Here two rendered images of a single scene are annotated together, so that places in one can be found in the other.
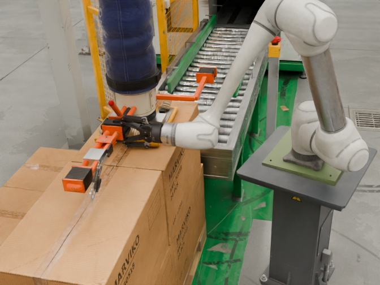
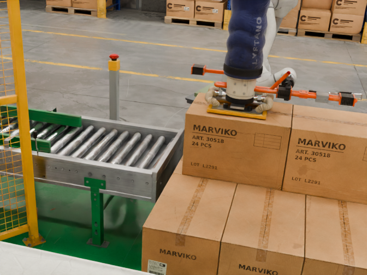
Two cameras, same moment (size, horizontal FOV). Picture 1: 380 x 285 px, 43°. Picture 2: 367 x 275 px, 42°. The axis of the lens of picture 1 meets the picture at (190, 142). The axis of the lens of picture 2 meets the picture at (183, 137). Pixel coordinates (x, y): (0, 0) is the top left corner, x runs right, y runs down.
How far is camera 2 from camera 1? 3.77 m
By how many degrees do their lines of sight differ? 81
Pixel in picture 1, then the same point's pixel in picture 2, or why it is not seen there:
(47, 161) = (175, 218)
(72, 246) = not seen: outside the picture
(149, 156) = (278, 106)
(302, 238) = not seen: hidden behind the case
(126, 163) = (288, 112)
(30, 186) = (221, 223)
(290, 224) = not seen: hidden behind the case
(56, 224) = (359, 127)
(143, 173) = (298, 108)
